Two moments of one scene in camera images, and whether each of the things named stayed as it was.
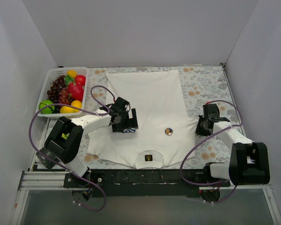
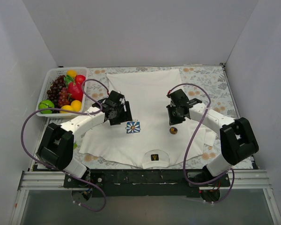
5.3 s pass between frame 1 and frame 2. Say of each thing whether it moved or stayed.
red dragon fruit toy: stayed
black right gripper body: moved
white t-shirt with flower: stayed
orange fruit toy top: stayed
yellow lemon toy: stayed
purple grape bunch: stayed
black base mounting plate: stayed
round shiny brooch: moved
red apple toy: stayed
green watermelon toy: stayed
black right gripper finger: moved
